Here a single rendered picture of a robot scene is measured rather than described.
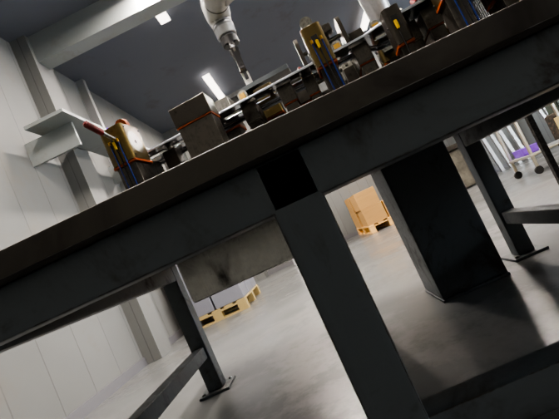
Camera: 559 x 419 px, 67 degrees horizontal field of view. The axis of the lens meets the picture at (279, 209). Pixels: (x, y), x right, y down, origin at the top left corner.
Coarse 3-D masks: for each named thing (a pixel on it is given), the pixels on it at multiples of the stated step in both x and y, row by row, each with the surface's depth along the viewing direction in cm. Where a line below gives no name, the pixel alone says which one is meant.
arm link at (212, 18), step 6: (204, 6) 172; (228, 6) 172; (204, 12) 176; (210, 12) 171; (222, 12) 171; (228, 12) 174; (210, 18) 174; (216, 18) 173; (222, 18) 174; (228, 18) 175; (210, 24) 177
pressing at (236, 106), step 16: (416, 16) 130; (368, 32) 124; (288, 80) 135; (256, 96) 136; (272, 96) 143; (224, 112) 137; (240, 112) 143; (224, 128) 153; (160, 144) 137; (160, 160) 157
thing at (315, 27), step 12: (312, 24) 115; (300, 36) 117; (312, 36) 115; (324, 36) 115; (312, 48) 115; (324, 48) 114; (312, 60) 119; (324, 60) 114; (336, 60) 114; (324, 72) 115; (336, 72) 115; (336, 84) 115
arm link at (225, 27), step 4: (224, 20) 174; (228, 20) 175; (216, 24) 174; (220, 24) 174; (224, 24) 174; (228, 24) 174; (232, 24) 176; (216, 28) 175; (220, 28) 174; (224, 28) 174; (228, 28) 174; (232, 28) 175; (216, 32) 176; (220, 32) 174; (224, 32) 174; (228, 32) 175; (232, 32) 176; (236, 32) 178; (216, 36) 177; (220, 36) 175
